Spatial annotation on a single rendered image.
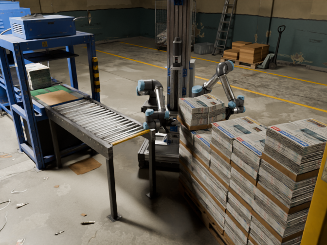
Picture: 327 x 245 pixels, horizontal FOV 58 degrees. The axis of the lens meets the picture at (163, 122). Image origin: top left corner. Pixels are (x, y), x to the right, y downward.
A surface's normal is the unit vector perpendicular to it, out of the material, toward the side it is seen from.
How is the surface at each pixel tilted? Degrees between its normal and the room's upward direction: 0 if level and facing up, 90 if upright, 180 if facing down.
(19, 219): 0
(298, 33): 90
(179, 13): 90
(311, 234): 90
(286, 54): 90
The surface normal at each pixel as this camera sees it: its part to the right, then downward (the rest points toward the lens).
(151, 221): 0.00, -0.91
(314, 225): -0.92, 0.16
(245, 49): -0.75, 0.28
